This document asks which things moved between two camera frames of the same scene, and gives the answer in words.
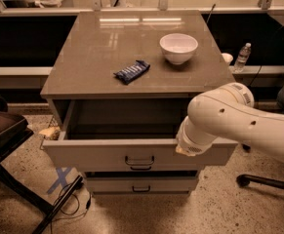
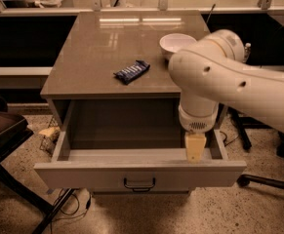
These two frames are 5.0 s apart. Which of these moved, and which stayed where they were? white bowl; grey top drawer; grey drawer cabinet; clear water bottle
Moved: grey top drawer
Stayed: white bowl; clear water bottle; grey drawer cabinet
